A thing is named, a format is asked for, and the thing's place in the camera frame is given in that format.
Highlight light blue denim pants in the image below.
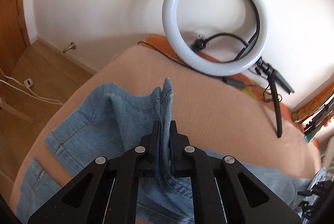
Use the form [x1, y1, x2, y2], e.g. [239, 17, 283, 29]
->
[16, 77, 326, 224]

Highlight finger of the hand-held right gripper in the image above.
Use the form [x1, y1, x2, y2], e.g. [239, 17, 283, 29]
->
[298, 183, 325, 217]

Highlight black gooseneck clip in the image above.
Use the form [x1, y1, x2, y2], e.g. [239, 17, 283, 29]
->
[191, 33, 249, 53]

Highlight grey black tripod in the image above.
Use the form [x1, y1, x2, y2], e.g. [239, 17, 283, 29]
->
[304, 95, 334, 136]

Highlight black ring light cable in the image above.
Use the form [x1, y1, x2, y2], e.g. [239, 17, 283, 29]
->
[137, 41, 283, 104]

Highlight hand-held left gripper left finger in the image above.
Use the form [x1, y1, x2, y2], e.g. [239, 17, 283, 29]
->
[27, 120, 161, 224]

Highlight white power cable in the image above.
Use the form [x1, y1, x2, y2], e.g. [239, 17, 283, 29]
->
[0, 69, 64, 106]

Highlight white ring light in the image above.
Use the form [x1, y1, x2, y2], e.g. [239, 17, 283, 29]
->
[162, 0, 269, 77]

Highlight metal door stop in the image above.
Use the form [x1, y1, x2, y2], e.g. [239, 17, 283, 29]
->
[63, 42, 77, 54]

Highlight peach blanket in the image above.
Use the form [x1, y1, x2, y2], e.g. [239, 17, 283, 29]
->
[8, 44, 324, 224]

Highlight wooden door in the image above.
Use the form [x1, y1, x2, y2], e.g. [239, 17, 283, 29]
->
[0, 0, 32, 83]

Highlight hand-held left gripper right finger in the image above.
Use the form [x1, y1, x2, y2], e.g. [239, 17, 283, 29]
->
[170, 120, 310, 224]

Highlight black ring light stand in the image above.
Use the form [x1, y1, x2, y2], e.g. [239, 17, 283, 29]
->
[254, 57, 295, 139]

